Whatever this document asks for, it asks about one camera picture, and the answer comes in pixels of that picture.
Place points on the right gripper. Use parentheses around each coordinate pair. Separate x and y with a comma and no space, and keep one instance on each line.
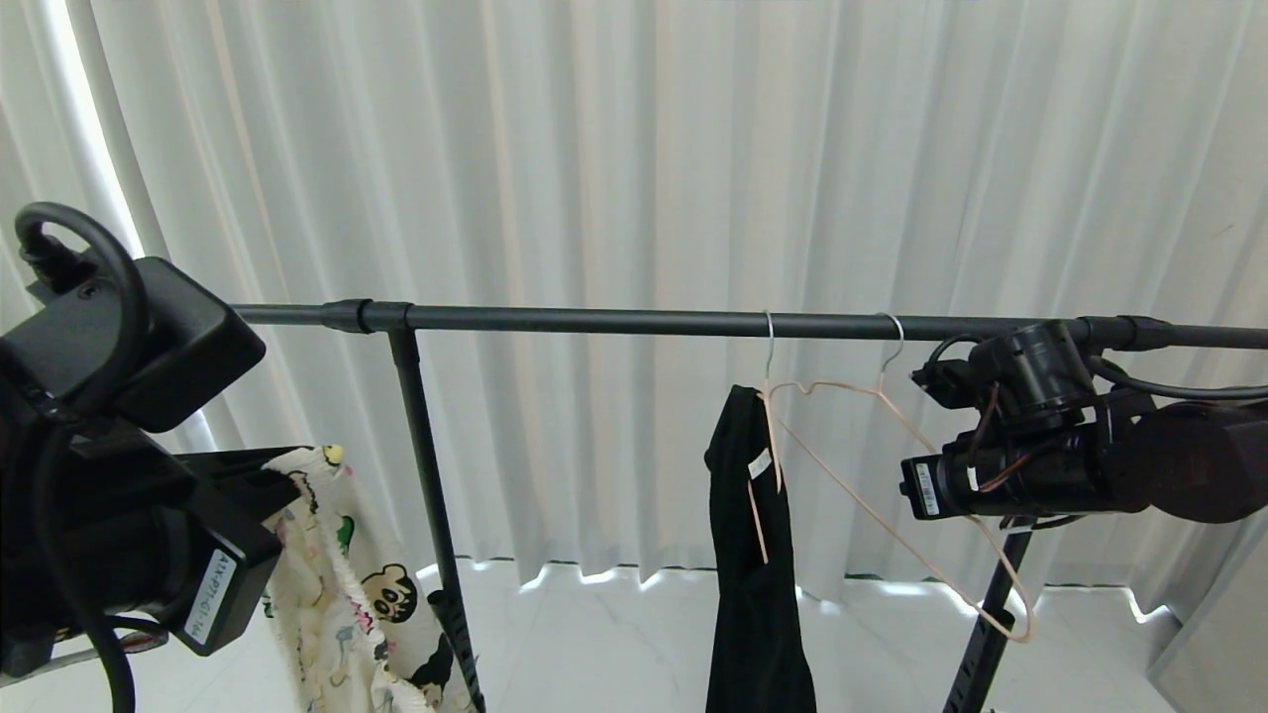
(1040,475)

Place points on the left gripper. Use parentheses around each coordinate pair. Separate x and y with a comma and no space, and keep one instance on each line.
(158,555)

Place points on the cream printed garment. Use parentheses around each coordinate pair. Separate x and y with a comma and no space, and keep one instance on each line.
(327,594)

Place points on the black garment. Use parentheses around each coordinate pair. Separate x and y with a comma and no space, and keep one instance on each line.
(753,614)

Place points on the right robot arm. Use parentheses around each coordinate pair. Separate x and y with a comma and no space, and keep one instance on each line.
(1189,465)

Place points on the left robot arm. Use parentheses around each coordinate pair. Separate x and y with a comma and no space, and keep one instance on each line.
(59,659)

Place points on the black clothes rack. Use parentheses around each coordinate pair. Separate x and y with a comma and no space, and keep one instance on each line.
(594,321)

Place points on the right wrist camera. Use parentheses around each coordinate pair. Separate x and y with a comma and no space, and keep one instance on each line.
(946,381)

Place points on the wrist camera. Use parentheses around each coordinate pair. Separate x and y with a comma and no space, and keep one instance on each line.
(946,381)
(188,337)

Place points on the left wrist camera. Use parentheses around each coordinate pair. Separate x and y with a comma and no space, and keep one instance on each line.
(188,337)

